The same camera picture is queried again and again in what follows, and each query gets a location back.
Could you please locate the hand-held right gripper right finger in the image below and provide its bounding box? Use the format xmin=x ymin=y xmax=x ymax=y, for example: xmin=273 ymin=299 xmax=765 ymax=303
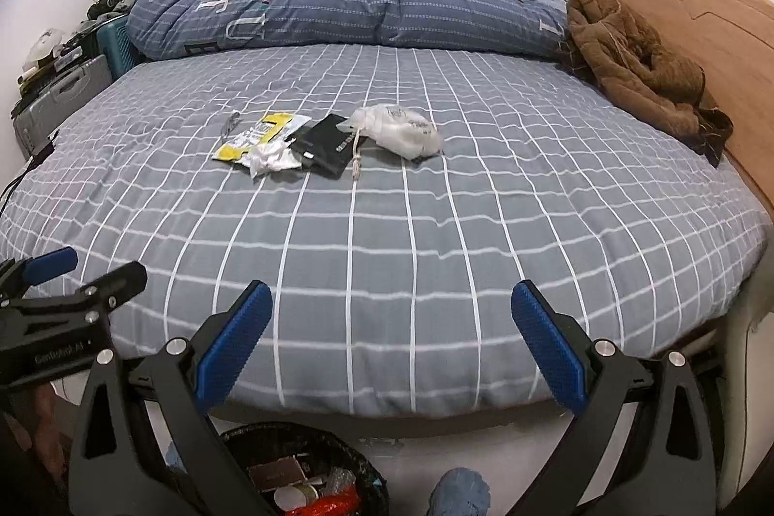
xmin=509 ymin=280 xmax=717 ymax=516

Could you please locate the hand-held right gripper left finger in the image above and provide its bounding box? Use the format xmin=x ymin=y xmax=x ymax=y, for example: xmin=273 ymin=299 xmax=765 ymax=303
xmin=66 ymin=280 xmax=285 ymax=516

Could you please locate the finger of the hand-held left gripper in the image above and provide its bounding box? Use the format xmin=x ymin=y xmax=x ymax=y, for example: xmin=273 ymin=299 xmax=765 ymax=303
xmin=73 ymin=261 xmax=148 ymax=326
xmin=0 ymin=247 xmax=79 ymax=305

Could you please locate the brown box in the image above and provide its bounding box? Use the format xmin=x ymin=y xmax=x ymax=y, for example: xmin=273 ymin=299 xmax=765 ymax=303
xmin=248 ymin=458 xmax=309 ymax=493

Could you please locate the bin with black liner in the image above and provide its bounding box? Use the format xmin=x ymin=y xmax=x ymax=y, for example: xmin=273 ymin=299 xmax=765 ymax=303
xmin=218 ymin=422 xmax=391 ymax=516

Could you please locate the red plastic bag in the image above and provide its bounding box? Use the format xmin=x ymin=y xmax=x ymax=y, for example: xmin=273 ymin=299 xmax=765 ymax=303
xmin=296 ymin=492 xmax=364 ymax=516

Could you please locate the white tissue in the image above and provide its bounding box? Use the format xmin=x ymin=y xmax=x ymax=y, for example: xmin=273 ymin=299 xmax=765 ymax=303
xmin=242 ymin=141 xmax=300 ymax=179

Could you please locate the yellow snack packet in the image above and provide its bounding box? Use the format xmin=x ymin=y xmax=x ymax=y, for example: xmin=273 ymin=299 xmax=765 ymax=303
xmin=213 ymin=111 xmax=312 ymax=166

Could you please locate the black pouch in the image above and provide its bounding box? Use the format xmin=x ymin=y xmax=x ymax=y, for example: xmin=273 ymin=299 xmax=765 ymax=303
xmin=290 ymin=114 xmax=364 ymax=180

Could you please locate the beige cord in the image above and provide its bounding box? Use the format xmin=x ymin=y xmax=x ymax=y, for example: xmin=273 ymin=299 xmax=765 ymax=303
xmin=351 ymin=126 xmax=367 ymax=182

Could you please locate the white plastic bag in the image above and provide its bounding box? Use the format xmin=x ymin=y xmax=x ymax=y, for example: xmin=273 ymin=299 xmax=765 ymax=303
xmin=351 ymin=103 xmax=445 ymax=160

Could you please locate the grey checked bed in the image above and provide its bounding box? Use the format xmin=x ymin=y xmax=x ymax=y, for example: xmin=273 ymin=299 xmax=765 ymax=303
xmin=0 ymin=41 xmax=774 ymax=420

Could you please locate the clear plastic bottle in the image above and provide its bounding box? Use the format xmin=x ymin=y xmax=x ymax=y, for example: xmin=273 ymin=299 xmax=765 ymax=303
xmin=275 ymin=486 xmax=321 ymax=515

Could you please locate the grey suitcase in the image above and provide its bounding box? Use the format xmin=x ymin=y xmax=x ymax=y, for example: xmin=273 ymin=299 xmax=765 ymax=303
xmin=12 ymin=53 xmax=116 ymax=160

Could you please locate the white chair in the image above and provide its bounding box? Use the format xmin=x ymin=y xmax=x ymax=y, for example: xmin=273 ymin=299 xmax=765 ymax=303
xmin=683 ymin=274 xmax=774 ymax=516

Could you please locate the teal storage box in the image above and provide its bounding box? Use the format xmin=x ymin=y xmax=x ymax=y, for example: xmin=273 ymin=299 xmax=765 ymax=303
xmin=95 ymin=17 xmax=146 ymax=78

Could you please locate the black bag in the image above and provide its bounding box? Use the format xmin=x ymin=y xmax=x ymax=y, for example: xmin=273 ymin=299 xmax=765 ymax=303
xmin=88 ymin=0 xmax=131 ymax=21

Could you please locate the brown jacket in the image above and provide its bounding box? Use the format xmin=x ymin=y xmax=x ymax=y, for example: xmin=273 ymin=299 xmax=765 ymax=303
xmin=565 ymin=0 xmax=735 ymax=166

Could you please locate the wooden headboard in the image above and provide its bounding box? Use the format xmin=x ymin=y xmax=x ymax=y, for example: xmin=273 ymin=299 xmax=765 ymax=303
xmin=608 ymin=0 xmax=774 ymax=227

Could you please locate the blue striped duvet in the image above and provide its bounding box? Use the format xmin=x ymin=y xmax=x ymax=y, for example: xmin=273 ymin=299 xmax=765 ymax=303
xmin=126 ymin=0 xmax=575 ymax=63

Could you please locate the black charger with cable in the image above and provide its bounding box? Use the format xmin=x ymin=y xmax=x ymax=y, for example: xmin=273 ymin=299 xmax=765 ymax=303
xmin=0 ymin=141 xmax=58 ymax=218

